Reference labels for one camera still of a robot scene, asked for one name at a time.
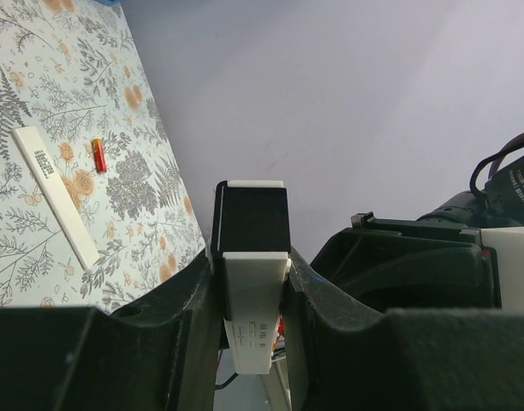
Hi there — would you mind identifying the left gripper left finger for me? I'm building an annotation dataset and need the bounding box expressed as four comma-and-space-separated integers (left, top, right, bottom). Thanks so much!
0, 254, 222, 410

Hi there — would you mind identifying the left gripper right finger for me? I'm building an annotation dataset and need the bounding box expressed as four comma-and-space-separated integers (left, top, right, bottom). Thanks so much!
283, 253, 524, 410

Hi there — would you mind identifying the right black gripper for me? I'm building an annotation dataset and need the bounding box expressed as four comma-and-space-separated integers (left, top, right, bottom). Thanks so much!
311, 213, 496, 311

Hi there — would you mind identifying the red battery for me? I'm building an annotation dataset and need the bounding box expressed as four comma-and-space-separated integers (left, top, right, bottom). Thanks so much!
271, 316, 285, 357
92, 139, 107, 174

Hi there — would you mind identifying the white remote control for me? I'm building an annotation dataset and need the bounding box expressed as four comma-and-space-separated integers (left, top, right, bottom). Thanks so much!
206, 180, 292, 375

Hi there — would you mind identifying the white remote battery cover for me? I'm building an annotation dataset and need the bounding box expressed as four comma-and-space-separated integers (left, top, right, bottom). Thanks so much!
13, 127, 99, 271

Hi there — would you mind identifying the floral table mat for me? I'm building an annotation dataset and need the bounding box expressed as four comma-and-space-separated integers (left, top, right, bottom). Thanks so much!
0, 1, 205, 312

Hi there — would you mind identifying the blue shelf unit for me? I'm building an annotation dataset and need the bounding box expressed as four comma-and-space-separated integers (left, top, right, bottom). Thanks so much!
95, 0, 122, 7

